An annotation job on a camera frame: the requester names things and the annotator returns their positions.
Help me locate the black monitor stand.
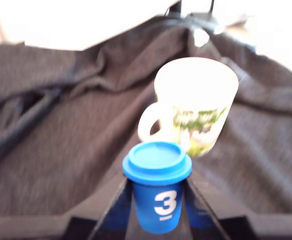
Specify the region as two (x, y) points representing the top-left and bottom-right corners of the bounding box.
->
(164, 0), (221, 25)

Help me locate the dark hooded sweatshirt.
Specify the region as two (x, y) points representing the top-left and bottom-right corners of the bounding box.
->
(0, 14), (292, 240)

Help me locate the blue coffee capsule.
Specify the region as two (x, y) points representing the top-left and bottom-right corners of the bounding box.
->
(122, 140), (193, 235)

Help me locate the green cartoon print mug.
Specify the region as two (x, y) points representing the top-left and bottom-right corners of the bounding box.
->
(137, 56), (240, 159)

